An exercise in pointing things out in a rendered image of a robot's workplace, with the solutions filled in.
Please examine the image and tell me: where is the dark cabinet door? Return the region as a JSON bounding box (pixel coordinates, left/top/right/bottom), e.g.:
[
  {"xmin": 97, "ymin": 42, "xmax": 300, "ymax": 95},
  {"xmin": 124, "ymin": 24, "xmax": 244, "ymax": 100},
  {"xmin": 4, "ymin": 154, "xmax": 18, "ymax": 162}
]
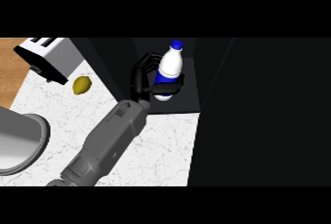
[{"xmin": 187, "ymin": 37, "xmax": 331, "ymax": 187}]

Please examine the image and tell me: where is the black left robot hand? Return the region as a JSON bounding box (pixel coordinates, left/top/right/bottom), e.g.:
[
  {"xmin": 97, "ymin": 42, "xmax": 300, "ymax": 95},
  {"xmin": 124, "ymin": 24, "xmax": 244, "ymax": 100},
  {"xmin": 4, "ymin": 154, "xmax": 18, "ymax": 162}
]
[{"xmin": 128, "ymin": 52, "xmax": 186, "ymax": 103}]

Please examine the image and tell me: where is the dark cabinet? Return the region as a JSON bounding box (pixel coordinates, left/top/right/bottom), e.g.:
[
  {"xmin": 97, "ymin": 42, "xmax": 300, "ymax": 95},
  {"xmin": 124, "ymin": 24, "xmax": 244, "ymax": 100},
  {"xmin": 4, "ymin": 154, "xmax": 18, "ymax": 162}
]
[{"xmin": 68, "ymin": 37, "xmax": 235, "ymax": 115}]

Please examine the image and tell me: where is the white and black toaster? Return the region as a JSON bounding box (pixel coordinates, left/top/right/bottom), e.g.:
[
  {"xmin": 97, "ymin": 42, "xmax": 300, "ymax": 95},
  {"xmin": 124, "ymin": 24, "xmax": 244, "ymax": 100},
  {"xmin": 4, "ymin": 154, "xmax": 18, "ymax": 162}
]
[{"xmin": 13, "ymin": 37, "xmax": 85, "ymax": 86}]

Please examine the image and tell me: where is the white and blue water bottle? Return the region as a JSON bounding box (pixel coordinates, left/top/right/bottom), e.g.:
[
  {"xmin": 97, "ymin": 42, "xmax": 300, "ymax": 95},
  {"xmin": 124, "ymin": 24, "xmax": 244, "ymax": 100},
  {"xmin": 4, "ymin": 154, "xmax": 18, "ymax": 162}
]
[{"xmin": 152, "ymin": 39, "xmax": 186, "ymax": 102}]

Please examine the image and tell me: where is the yellow lemon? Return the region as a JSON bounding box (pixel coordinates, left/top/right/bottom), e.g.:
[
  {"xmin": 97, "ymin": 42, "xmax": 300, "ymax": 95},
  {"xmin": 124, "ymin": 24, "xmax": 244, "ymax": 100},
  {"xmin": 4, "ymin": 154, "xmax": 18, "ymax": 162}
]
[{"xmin": 71, "ymin": 75, "xmax": 93, "ymax": 95}]

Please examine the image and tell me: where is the grey round sink basin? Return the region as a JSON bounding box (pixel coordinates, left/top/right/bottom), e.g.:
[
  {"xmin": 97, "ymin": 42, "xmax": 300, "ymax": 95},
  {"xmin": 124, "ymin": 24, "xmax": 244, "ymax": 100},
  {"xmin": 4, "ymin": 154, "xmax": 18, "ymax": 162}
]
[{"xmin": 0, "ymin": 106, "xmax": 51, "ymax": 177}]

